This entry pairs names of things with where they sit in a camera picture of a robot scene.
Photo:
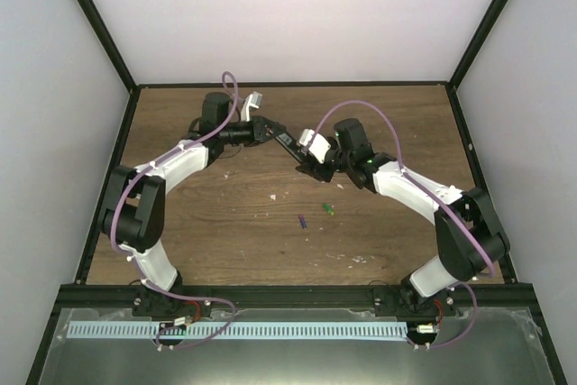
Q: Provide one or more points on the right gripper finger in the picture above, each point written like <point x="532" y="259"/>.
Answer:
<point x="308" y="162"/>
<point x="318" y="172"/>

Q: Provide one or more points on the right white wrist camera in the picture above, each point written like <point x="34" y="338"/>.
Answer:
<point x="315" y="144"/>

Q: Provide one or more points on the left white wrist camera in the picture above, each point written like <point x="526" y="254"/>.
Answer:
<point x="251" y="102"/>

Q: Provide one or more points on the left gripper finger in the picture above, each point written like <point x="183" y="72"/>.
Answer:
<point x="261" y="138"/>
<point x="273" y="126"/>

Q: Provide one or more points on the light blue slotted cable duct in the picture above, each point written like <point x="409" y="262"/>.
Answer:
<point x="133" y="330"/>

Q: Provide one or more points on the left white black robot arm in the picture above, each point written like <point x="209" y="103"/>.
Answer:
<point x="133" y="213"/>

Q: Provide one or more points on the black aluminium frame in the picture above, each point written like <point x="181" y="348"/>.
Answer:
<point x="511" y="293"/>

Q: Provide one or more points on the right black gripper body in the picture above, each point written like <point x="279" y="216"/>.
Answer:
<point x="340" y="161"/>

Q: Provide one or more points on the green battery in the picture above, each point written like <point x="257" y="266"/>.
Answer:
<point x="328" y="209"/>

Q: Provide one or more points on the black remote control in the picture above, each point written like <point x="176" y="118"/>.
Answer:
<point x="290" y="145"/>

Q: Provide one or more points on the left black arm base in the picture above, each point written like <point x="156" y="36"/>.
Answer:
<point x="152" y="303"/>

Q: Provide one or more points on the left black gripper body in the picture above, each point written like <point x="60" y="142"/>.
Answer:
<point x="245" y="138"/>

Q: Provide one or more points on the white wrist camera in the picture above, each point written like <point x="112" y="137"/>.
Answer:
<point x="315" y="144"/>
<point x="251" y="102"/>

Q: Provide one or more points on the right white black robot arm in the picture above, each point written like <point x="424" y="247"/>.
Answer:
<point x="469" y="235"/>

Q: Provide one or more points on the purple battery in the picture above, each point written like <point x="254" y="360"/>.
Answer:
<point x="302" y="221"/>

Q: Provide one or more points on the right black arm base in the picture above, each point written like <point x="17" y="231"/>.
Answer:
<point x="398" y="300"/>

